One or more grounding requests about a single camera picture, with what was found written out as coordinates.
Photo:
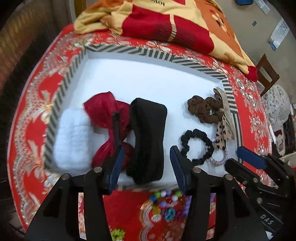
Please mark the blue object on wall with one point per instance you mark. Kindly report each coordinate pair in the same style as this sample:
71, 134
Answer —
244, 2

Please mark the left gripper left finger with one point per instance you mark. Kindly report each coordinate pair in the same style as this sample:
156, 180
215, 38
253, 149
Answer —
112, 169

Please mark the black scrunchie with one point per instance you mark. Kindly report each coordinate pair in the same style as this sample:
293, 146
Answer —
198, 145

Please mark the brown scrunchie with leopard ribbon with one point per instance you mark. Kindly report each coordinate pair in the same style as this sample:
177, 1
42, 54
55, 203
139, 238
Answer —
214, 110

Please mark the wall calendar poster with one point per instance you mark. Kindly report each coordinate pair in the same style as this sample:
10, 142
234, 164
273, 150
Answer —
278, 35

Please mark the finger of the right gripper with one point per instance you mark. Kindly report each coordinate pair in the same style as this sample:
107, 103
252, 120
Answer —
242, 174
251, 158

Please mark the wooden chair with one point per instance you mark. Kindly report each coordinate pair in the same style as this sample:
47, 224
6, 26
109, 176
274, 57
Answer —
266, 74

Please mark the black wide headband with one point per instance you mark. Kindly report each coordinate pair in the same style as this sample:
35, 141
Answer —
148, 120

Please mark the red floral bed cover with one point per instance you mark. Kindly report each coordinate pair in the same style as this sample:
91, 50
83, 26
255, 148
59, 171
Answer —
31, 181

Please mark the striped tray with white lining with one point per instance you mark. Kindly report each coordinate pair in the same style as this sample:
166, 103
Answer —
131, 72

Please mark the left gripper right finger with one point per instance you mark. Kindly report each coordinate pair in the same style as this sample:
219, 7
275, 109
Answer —
182, 168

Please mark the red yellow love blanket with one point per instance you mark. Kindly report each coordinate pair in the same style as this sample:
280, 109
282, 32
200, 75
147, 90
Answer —
198, 25

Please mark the green flower hair clip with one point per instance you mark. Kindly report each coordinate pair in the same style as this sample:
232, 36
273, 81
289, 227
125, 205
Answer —
117, 234

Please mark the white fluffy headband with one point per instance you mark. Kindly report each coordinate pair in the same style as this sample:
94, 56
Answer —
72, 150

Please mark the red velvet bow hair clip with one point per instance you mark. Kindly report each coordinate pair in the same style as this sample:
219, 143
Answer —
100, 109

